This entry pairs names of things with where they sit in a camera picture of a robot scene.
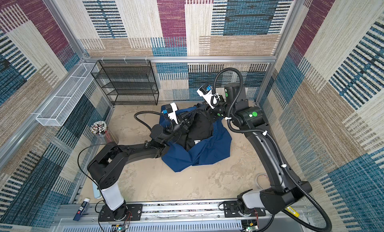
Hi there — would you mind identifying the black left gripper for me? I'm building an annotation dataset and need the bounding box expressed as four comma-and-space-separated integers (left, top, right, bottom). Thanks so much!
162, 110, 194, 145

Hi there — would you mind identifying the blue zip jacket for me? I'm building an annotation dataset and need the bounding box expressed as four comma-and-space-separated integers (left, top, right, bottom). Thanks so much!
162, 103, 232, 172

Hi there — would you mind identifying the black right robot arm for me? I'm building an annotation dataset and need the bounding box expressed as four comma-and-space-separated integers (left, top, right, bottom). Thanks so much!
207, 67, 332, 232

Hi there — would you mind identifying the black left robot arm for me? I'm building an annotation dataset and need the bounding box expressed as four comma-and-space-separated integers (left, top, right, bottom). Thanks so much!
86, 105, 197, 221

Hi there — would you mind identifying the clear tape roll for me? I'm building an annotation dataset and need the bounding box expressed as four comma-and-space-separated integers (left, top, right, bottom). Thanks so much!
255, 173, 270, 189

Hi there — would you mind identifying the metal cup of pens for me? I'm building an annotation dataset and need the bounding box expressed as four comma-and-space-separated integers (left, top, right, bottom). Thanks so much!
91, 121, 119, 146

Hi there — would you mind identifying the pale blue flat case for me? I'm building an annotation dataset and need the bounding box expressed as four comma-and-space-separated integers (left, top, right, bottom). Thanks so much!
92, 183, 102, 199

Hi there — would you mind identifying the yellow marker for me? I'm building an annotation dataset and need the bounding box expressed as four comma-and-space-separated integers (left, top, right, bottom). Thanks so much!
285, 207, 300, 218

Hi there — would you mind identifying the blue white glue stick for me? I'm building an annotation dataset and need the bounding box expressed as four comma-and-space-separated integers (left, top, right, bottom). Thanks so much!
73, 198, 90, 222

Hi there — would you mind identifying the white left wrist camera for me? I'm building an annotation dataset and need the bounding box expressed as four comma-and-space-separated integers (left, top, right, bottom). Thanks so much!
161, 102, 179, 124

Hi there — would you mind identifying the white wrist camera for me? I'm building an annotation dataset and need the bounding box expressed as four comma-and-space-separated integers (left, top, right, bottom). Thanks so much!
161, 102, 179, 124
197, 83, 220, 109

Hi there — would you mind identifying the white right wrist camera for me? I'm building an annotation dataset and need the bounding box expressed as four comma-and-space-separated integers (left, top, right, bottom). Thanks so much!
197, 83, 220, 109

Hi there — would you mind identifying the black wire mesh shelf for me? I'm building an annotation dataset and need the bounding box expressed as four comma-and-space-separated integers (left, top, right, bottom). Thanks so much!
91, 60, 159, 105

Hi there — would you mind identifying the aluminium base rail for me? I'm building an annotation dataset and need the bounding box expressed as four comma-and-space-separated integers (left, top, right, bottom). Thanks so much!
53, 197, 310, 232

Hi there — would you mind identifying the white wire mesh basket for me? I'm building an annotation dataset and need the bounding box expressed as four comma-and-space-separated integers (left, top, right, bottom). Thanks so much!
36, 63, 95, 127

